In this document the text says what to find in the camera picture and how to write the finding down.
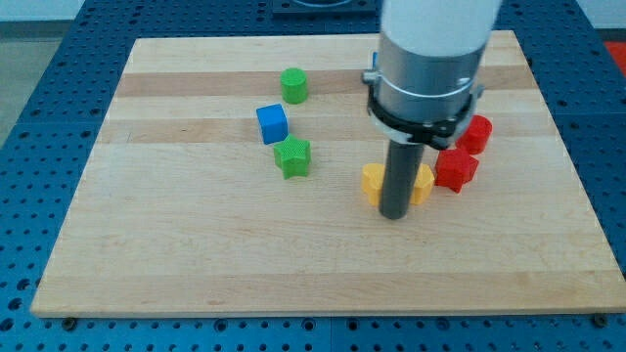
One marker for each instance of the red star block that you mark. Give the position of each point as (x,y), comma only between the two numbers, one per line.
(454,168)

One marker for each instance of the green star block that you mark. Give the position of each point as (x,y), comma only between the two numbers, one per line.
(293,156)

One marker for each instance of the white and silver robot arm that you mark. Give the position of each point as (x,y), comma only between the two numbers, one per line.
(422,88)

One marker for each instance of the green cylinder block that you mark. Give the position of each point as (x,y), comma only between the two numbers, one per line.
(294,87)

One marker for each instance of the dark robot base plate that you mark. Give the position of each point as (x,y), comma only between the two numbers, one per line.
(334,9)

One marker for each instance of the yellow heart block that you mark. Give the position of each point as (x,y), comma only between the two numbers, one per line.
(372,177)

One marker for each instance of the blue cube block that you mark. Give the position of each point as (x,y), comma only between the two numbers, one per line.
(273,123)

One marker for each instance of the dark grey cylindrical pointer rod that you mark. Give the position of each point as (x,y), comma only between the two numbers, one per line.
(401,169)

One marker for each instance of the red cylinder block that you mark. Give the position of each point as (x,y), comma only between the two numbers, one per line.
(476,137)

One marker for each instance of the wooden board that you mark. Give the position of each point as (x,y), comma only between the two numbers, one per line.
(181,210)

